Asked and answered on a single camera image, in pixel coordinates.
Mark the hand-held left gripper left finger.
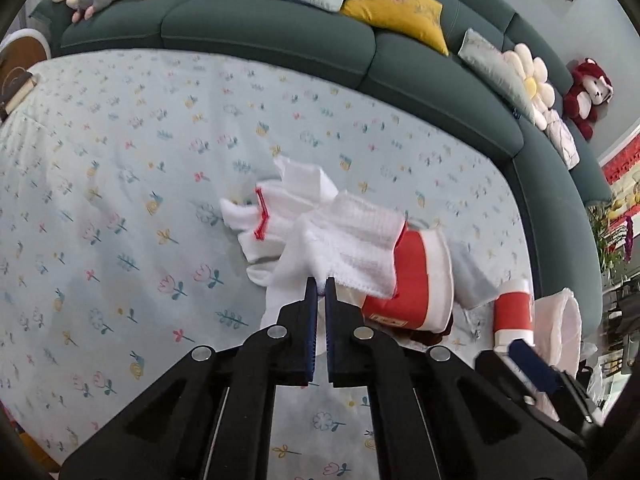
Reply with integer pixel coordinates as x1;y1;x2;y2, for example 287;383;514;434
60;277;319;480

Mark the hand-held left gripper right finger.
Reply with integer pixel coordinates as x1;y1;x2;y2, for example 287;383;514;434
325;277;587;480

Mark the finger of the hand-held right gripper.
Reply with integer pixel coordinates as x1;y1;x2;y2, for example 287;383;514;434
507;339;598;426
474;350;558;421

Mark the bin with white bag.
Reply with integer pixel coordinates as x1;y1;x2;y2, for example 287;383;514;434
530;287;598;376

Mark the red white cylinder container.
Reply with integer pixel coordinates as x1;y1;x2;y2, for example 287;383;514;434
492;280;536;353

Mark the white knit glove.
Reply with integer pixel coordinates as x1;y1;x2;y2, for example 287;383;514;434
280;192;407;300
220;154;341;331

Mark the red white paper cup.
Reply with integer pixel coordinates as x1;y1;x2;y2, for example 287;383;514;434
360;227;455;333

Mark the potted flowering plant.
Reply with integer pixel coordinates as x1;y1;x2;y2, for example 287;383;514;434
587;195;640;286

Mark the white quilted cushion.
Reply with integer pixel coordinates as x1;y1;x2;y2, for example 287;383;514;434
542;110;581;171

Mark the floral light blue tablecloth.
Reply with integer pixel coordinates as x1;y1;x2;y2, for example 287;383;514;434
0;50;541;480

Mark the red teddy bear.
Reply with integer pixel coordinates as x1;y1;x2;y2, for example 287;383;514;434
562;57;615;141

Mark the white flower plush cushion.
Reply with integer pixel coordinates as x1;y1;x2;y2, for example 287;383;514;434
502;42;557;128

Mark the dark green sofa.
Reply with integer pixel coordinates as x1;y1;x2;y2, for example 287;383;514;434
30;0;616;341

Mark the yellow embroidered pillow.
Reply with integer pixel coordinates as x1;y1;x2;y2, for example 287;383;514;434
340;0;450;56

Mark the round wooden side table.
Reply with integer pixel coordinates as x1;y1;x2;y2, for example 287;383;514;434
0;30;51;121

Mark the red wall hanging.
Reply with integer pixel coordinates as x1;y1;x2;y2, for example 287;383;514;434
600;135;640;186

